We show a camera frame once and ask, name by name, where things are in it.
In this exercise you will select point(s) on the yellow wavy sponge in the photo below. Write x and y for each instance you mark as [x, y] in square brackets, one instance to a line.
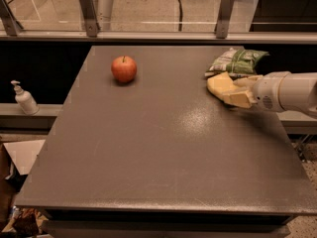
[219, 84]

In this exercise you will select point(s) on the left metal rail bracket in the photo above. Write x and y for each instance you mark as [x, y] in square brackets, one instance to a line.
[89, 17]

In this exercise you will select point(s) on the cardboard box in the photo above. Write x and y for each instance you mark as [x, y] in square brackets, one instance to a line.
[16, 161]

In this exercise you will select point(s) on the metal rail bracket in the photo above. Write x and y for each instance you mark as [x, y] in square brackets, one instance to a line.
[224, 16]
[89, 17]

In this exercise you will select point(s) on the green jalapeno chip bag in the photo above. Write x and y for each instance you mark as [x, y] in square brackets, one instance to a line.
[237, 62]

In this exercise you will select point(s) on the white pump dispenser bottle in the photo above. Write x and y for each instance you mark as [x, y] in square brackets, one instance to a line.
[25, 99]

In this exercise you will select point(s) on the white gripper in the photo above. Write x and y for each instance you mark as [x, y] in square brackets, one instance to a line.
[266, 91]

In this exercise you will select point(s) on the red apple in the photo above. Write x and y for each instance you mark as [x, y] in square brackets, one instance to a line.
[124, 69]

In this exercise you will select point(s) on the right metal rail bracket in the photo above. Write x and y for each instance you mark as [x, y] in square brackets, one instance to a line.
[224, 16]

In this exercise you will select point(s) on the far left metal bracket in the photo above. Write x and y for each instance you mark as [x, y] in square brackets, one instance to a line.
[11, 25]

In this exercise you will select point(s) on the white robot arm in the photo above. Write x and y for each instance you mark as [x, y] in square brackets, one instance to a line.
[298, 92]

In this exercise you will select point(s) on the horizontal metal rail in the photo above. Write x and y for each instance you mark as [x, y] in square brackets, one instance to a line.
[282, 38]

